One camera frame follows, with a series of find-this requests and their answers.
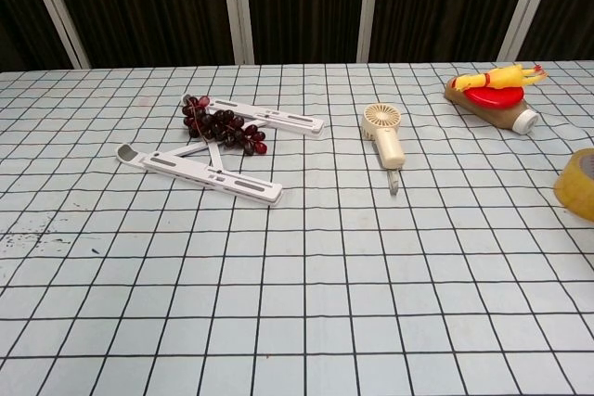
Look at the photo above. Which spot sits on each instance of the beige handheld mini fan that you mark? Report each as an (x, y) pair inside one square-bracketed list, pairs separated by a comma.
[(390, 145)]

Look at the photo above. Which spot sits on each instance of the white folding laptop stand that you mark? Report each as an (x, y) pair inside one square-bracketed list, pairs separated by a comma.
[(241, 185)]

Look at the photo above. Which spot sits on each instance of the dark red grape bunch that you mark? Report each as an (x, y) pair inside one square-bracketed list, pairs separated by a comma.
[(223, 124)]

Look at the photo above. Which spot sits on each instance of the white grid-pattern tablecloth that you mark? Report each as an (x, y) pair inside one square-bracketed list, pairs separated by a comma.
[(297, 275)]

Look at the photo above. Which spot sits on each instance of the red round plastic lid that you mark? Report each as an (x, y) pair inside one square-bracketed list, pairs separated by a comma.
[(492, 97)]

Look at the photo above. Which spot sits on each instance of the brown sauce bottle white cap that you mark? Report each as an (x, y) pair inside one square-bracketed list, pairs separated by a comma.
[(501, 117)]

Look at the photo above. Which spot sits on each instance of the yellow rubber chicken toy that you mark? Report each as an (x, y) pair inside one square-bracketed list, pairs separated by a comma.
[(506, 76)]

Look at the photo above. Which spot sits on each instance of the yellow clear tape roll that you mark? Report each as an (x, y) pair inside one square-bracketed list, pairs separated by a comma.
[(575, 182)]

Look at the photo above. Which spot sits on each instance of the white metal frame post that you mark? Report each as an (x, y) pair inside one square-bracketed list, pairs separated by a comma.
[(236, 11), (373, 11), (522, 6), (55, 11)]

